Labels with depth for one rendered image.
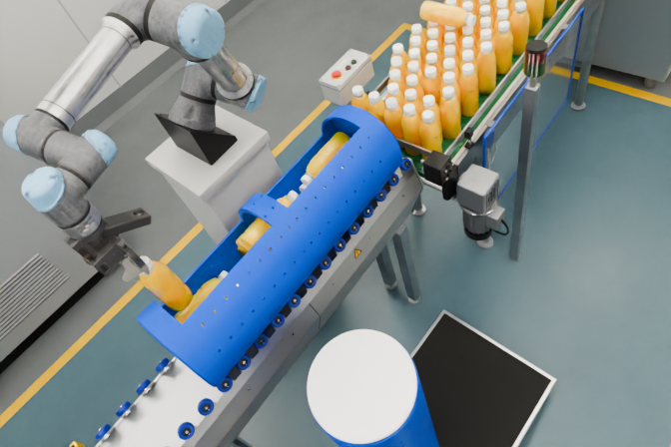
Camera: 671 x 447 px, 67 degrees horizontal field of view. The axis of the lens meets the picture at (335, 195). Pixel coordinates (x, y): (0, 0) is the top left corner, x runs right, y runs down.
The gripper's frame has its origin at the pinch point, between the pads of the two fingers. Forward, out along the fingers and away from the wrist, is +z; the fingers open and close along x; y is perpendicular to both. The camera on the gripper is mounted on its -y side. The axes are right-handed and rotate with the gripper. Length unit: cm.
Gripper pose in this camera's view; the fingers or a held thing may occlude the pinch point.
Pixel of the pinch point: (142, 264)
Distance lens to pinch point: 132.1
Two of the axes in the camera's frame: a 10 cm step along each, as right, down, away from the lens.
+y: -6.1, 7.0, -3.7
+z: 2.1, 5.9, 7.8
